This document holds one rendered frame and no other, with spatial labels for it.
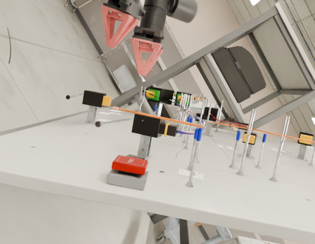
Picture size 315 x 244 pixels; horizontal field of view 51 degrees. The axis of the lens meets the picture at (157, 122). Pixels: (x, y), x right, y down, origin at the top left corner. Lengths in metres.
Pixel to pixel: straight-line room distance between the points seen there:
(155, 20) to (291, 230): 0.51
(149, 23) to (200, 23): 7.57
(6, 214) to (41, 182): 0.28
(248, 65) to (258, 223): 1.37
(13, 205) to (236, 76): 1.30
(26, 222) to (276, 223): 0.52
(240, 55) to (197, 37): 6.52
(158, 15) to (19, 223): 0.54
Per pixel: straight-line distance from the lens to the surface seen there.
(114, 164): 0.49
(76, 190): 0.47
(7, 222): 0.75
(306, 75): 1.79
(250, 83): 1.79
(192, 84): 8.21
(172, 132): 0.66
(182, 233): 1.35
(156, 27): 0.78
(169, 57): 8.21
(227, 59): 1.76
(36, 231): 0.81
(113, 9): 0.70
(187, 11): 0.83
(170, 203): 0.46
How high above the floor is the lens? 1.22
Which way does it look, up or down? 6 degrees down
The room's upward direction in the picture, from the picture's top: 61 degrees clockwise
